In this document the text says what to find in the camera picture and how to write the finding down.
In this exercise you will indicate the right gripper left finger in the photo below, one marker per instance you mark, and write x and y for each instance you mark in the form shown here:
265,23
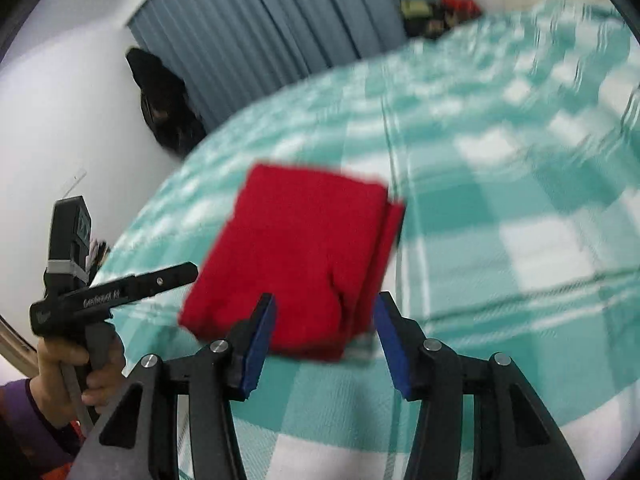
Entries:
137,436

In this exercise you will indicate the red sweater with white dog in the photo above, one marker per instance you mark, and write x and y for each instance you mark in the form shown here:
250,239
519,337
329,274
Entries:
317,241

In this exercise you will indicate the purple sleeve forearm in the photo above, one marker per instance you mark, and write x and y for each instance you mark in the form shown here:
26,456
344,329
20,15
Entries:
21,421

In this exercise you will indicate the clothes pile on left box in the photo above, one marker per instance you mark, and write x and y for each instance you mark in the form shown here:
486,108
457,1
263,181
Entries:
98,252

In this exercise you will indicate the clothes pile by curtain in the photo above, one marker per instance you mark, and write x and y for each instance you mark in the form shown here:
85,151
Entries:
430,19

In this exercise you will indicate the left hand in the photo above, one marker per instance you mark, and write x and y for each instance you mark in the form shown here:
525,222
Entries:
49,391

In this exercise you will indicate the orange fuzzy trousers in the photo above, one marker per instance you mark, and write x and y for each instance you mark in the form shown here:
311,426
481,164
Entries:
58,448

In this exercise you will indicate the blue grey curtain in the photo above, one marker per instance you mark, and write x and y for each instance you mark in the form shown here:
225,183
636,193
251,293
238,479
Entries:
231,53

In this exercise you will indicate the white wall switch plate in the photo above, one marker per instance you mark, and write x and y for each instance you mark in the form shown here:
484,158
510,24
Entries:
72,182

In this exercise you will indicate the black clothes hanging on wall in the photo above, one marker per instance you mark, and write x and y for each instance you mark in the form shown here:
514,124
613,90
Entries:
165,104

